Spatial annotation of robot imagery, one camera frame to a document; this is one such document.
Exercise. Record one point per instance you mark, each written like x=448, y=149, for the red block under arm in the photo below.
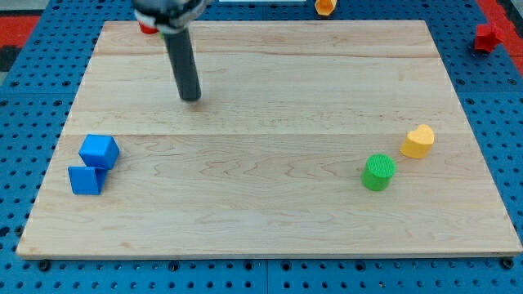
x=147, y=29

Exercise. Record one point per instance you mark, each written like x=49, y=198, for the red star block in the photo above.
x=488, y=36

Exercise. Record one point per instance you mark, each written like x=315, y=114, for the yellow heart block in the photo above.
x=418, y=142

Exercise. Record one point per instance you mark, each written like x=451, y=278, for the green cylinder block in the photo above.
x=378, y=172

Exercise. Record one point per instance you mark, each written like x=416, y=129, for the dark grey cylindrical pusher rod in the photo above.
x=181, y=56

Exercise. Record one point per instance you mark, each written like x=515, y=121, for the light wooden board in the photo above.
x=267, y=164

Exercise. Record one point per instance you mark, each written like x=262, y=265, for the orange hexagon block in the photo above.
x=325, y=7

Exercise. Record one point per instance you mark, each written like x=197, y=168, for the grey robot arm end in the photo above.
x=168, y=16

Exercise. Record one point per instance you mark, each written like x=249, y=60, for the blue cube block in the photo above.
x=99, y=151

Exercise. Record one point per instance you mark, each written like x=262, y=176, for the blue slanted block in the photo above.
x=87, y=180

